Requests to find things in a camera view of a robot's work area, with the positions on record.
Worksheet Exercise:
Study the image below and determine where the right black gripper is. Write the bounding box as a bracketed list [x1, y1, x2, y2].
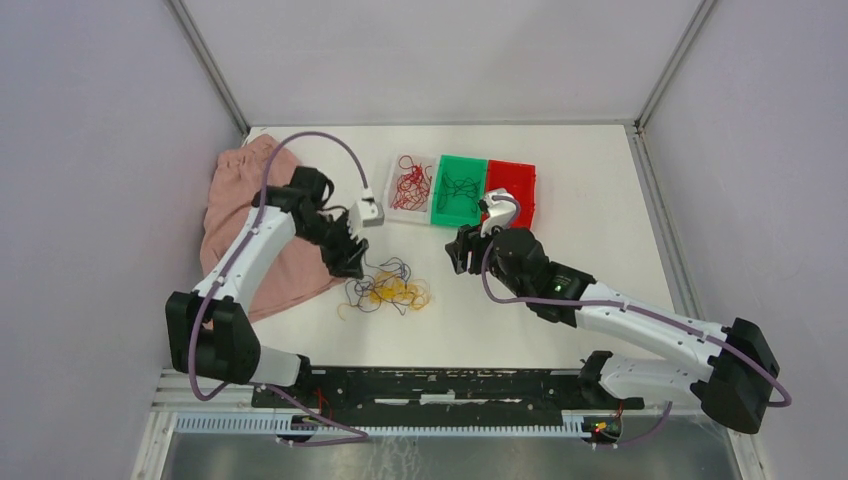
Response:
[445, 214, 529, 299]

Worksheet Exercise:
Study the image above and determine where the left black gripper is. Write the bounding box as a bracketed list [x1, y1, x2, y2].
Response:
[296, 209, 369, 280]

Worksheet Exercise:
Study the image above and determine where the dark thin cable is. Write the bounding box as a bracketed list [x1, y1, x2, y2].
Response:
[438, 169, 485, 210]

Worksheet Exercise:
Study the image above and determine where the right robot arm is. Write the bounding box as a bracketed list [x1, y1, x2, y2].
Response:
[445, 225, 791, 434]

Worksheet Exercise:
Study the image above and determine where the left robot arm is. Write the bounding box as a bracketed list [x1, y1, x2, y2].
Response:
[165, 166, 384, 407]

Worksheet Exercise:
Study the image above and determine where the clear plastic bin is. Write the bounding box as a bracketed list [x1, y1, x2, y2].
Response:
[382, 153, 439, 225]

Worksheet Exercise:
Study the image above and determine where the green plastic bin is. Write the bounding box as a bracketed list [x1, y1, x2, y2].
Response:
[430, 155, 488, 227]

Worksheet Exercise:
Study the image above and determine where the red plastic bin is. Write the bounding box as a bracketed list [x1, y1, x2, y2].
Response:
[485, 159, 536, 228]

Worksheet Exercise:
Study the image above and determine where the pink cloth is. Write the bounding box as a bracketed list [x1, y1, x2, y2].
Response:
[199, 134, 343, 323]

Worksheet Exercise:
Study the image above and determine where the purple thin cable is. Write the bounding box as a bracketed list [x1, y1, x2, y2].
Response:
[343, 256, 413, 317]

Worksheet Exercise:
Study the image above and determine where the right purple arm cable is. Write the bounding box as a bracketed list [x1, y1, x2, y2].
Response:
[480, 193, 794, 450]

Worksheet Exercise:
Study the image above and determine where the yellow thin cable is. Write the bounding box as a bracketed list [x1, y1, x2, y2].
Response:
[336, 270, 435, 322]

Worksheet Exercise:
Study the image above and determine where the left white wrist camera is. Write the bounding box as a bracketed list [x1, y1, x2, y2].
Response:
[347, 188, 385, 238]

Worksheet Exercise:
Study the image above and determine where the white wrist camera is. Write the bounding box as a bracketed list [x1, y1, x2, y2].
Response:
[480, 188, 522, 237]
[347, 188, 385, 238]

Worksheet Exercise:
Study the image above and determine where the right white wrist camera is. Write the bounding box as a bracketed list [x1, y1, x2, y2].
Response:
[480, 188, 522, 237]

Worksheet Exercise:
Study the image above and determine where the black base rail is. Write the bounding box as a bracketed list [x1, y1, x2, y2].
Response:
[285, 366, 645, 427]

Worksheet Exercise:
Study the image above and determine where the white slotted cable duct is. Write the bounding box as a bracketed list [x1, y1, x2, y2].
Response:
[173, 412, 591, 439]

